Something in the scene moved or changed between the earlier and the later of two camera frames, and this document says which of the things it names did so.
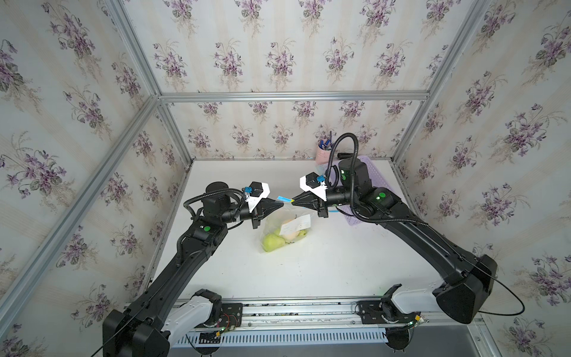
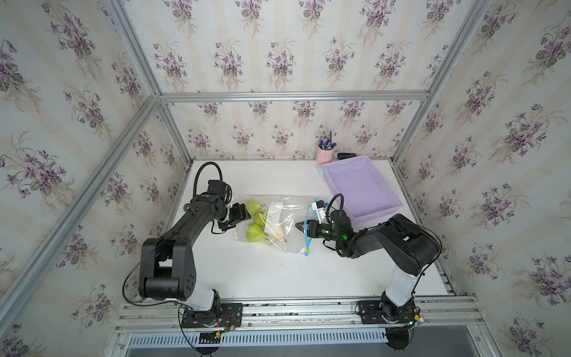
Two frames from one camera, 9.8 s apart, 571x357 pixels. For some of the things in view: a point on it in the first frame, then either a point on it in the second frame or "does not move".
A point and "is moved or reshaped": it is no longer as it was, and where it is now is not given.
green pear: [271, 242] to [255, 233]
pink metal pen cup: [322, 156] does not move
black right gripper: [307, 198] to [313, 227]
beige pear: [291, 236] to [280, 234]
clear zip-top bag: [286, 225] is moved or reshaped
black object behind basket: [341, 155] does not move
